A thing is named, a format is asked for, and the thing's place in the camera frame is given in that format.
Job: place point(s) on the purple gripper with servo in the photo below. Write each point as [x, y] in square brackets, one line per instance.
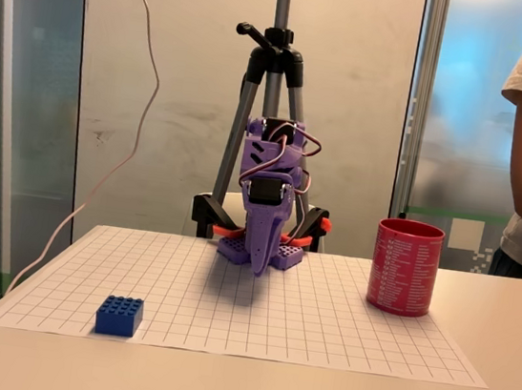
[263, 226]

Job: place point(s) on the blue toy brick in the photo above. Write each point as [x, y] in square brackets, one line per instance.
[120, 317]

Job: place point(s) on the purple 3D-printed robot arm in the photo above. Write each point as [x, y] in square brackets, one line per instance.
[267, 150]

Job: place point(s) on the red cup with white print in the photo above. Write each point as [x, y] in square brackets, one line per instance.
[404, 271]

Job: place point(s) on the black orange table clamp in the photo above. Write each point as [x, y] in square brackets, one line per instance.
[206, 212]
[317, 226]

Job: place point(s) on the white grid paper sheet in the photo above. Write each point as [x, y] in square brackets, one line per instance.
[321, 318]

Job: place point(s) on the grey black camera tripod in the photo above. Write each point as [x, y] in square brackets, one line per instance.
[278, 38]

